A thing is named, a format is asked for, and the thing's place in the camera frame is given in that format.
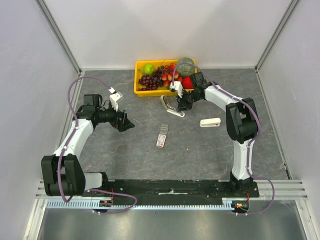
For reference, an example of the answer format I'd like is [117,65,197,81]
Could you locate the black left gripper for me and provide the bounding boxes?
[95,102,134,132]

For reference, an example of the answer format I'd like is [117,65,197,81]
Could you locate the green white stapler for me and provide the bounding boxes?
[160,95,185,118]

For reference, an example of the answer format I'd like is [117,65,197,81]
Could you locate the white rectangular case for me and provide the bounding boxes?
[199,117,221,128]

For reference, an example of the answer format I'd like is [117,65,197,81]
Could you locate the red white staple box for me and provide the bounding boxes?
[156,124,169,148]

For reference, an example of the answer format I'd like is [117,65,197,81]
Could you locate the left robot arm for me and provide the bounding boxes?
[41,92,134,197]

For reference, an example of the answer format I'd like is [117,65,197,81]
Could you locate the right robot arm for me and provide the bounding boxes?
[176,72,261,197]

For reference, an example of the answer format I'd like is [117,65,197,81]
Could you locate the yellow plastic tray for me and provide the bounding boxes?
[133,57,198,97]

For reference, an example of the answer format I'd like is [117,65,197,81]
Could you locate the red strawberry cluster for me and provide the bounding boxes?
[160,63,183,87]

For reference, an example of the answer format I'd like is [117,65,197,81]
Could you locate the green netted melon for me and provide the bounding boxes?
[176,57,195,78]

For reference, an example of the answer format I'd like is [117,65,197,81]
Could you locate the dark purple grape bunch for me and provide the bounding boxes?
[137,66,164,91]

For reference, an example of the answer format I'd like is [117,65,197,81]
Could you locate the green pear fruit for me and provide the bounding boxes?
[139,63,156,76]

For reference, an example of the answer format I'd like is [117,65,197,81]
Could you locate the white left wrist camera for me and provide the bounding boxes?
[108,87,124,111]

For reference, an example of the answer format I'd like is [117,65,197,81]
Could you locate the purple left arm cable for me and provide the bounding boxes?
[57,76,138,216]

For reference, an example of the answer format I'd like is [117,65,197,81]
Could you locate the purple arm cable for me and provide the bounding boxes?
[57,76,138,216]
[170,62,276,216]

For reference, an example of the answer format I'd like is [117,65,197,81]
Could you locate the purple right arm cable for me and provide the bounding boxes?
[170,62,276,216]

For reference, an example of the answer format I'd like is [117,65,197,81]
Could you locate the grey slotted cable duct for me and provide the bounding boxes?
[47,198,250,211]

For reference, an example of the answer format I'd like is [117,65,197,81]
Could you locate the aluminium frame rail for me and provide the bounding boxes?
[34,178,309,200]

